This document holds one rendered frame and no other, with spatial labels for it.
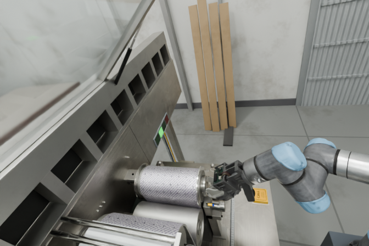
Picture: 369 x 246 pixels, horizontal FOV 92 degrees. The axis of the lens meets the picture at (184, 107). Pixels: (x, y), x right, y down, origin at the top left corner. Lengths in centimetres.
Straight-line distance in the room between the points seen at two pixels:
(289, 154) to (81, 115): 62
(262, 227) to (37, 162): 93
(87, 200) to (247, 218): 74
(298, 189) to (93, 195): 63
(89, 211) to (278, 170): 60
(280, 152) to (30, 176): 63
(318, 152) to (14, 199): 79
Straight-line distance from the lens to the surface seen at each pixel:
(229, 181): 63
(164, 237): 50
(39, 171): 61
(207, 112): 264
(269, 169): 55
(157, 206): 81
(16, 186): 59
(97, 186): 75
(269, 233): 107
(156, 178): 76
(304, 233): 208
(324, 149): 68
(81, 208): 72
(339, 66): 299
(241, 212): 109
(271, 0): 256
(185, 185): 72
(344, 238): 114
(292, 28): 268
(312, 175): 62
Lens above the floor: 190
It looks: 35 degrees down
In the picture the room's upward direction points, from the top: 16 degrees counter-clockwise
